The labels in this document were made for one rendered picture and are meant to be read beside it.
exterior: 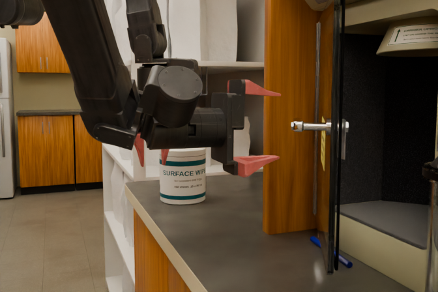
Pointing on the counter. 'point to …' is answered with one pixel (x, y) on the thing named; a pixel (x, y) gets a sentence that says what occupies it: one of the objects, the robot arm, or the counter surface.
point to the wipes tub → (183, 176)
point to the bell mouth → (411, 38)
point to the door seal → (340, 130)
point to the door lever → (298, 125)
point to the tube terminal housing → (400, 270)
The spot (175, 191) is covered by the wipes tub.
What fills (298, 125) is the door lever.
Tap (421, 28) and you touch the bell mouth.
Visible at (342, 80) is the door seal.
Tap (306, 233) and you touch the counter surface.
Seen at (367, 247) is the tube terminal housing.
